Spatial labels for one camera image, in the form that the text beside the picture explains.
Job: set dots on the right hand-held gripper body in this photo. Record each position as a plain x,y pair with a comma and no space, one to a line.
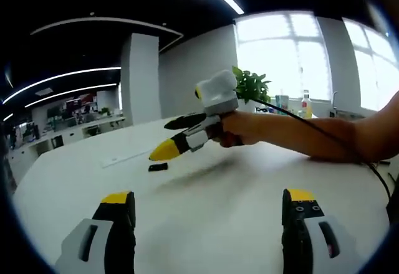
218,93

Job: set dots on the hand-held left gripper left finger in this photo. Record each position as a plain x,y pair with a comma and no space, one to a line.
99,243

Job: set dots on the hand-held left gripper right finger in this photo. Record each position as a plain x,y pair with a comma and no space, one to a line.
311,243

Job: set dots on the black socket plastic buckle part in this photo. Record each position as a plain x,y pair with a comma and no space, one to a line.
153,167

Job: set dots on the person's right hand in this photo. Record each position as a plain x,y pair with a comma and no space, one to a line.
243,127

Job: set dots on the green leafy plant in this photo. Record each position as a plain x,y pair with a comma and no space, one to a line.
252,85

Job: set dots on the white power strip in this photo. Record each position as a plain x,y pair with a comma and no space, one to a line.
124,159

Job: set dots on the large bright window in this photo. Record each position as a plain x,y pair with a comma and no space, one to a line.
280,53
371,68

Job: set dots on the small background potted plant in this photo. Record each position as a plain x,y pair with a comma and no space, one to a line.
104,111

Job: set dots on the bottles on windowsill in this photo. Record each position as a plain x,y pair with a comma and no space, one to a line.
306,106

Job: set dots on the white office cabinet row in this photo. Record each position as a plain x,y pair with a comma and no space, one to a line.
62,137

